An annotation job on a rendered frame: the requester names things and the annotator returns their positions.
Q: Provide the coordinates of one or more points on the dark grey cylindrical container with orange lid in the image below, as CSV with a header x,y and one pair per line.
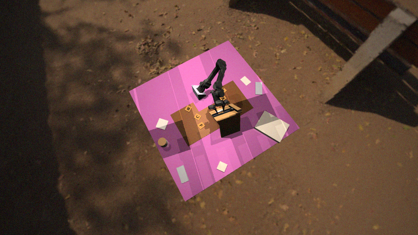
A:
x,y
163,142

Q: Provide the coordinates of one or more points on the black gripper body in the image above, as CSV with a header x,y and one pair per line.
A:
x,y
213,106

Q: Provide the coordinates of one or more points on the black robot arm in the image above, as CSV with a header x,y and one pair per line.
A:
x,y
218,92

